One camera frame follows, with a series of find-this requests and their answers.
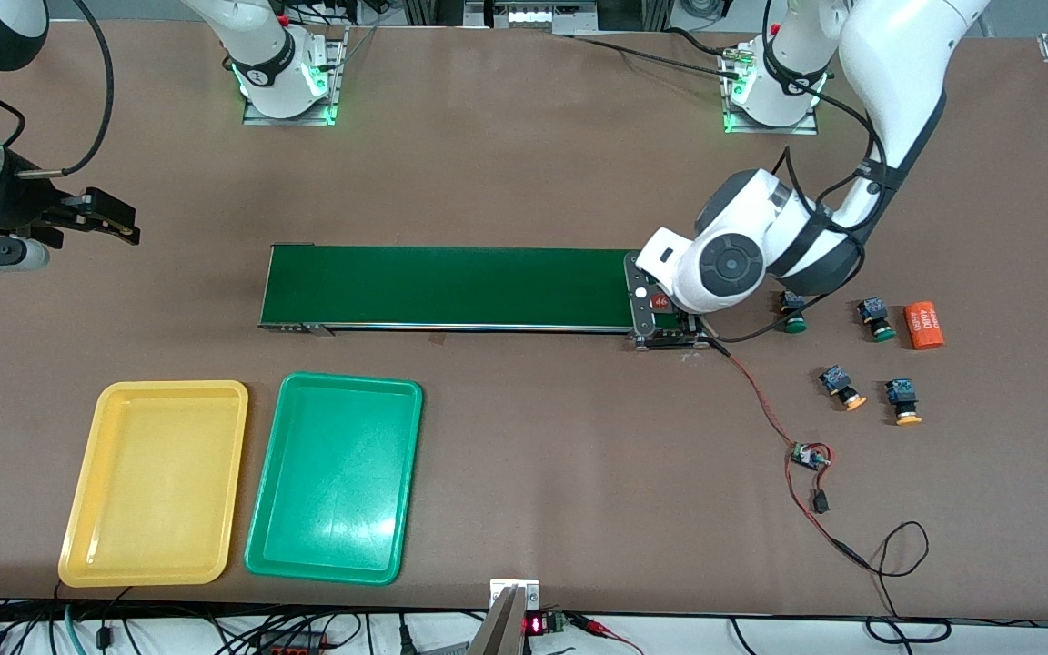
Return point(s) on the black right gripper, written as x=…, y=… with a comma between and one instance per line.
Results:
x=22, y=206

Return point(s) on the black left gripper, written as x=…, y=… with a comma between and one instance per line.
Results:
x=683, y=318

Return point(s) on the orange printed cylinder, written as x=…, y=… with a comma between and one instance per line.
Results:
x=924, y=327
x=660, y=301

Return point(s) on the green mushroom push button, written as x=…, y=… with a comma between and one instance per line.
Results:
x=874, y=314
x=794, y=320

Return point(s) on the yellow mushroom push button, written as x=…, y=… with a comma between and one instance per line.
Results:
x=838, y=380
x=901, y=396

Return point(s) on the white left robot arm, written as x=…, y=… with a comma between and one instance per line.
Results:
x=897, y=64

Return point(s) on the small controller circuit board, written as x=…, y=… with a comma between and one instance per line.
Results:
x=808, y=457

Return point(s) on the green conveyor belt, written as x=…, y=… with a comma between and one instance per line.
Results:
x=442, y=287

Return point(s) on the yellow plastic tray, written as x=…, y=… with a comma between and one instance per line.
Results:
x=156, y=528

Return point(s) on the red clip lead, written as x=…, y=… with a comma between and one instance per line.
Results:
x=597, y=626

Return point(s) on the red digit display module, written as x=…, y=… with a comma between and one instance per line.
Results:
x=538, y=624

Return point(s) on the grey metal bar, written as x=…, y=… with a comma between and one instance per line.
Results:
x=497, y=632

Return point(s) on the green plastic tray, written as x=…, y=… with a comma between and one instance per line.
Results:
x=333, y=537

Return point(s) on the orange connector block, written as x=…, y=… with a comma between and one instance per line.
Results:
x=292, y=644

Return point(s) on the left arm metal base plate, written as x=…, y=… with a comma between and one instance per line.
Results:
x=774, y=130

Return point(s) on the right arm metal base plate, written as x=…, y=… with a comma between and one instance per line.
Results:
x=292, y=119

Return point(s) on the silver metal bracket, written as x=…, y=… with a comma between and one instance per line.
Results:
x=515, y=587

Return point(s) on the aluminium frame rack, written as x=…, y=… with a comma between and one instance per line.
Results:
x=478, y=9

